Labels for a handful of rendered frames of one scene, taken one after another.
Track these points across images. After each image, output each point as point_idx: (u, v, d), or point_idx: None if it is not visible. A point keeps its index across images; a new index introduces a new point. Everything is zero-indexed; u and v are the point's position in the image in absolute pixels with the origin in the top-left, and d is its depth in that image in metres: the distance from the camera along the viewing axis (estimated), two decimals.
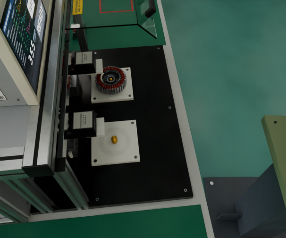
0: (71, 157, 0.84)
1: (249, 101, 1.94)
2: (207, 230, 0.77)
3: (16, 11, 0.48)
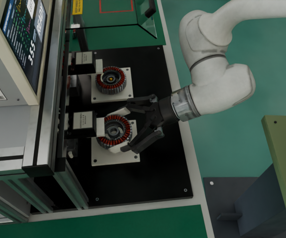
0: (71, 157, 0.84)
1: (249, 101, 1.94)
2: (207, 230, 0.77)
3: (16, 11, 0.48)
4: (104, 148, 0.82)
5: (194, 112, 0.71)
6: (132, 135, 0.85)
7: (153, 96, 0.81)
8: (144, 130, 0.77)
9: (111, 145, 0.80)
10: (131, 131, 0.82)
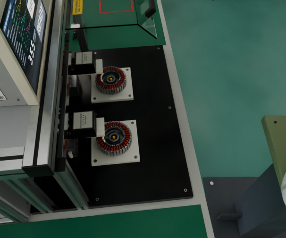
0: (71, 157, 0.84)
1: (249, 101, 1.94)
2: (207, 230, 0.77)
3: (16, 11, 0.48)
4: (104, 153, 0.86)
5: None
6: (131, 140, 0.88)
7: None
8: None
9: (111, 150, 0.83)
10: (130, 138, 0.86)
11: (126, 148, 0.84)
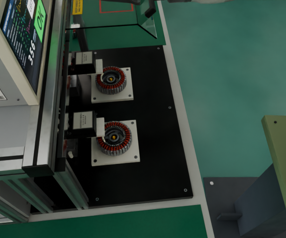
0: (71, 157, 0.84)
1: (249, 101, 1.94)
2: (207, 230, 0.77)
3: (16, 11, 0.48)
4: (104, 153, 0.86)
5: None
6: (131, 140, 0.88)
7: (138, 3, 0.65)
8: None
9: (111, 150, 0.83)
10: (130, 138, 0.86)
11: (126, 148, 0.84)
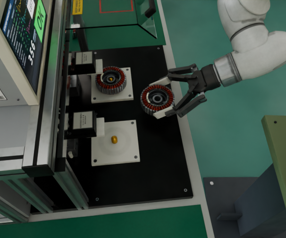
0: (71, 157, 0.84)
1: (249, 101, 1.94)
2: (207, 230, 0.77)
3: (16, 11, 0.48)
4: (148, 114, 0.89)
5: None
6: None
7: (205, 98, 0.83)
8: None
9: (156, 110, 0.87)
10: (174, 99, 0.89)
11: None
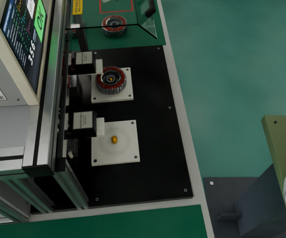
0: (71, 157, 0.84)
1: (249, 101, 1.94)
2: (207, 230, 0.77)
3: (16, 11, 0.48)
4: (104, 33, 1.21)
5: None
6: (125, 32, 1.21)
7: None
8: None
9: (107, 30, 1.18)
10: (124, 27, 1.19)
11: (118, 32, 1.18)
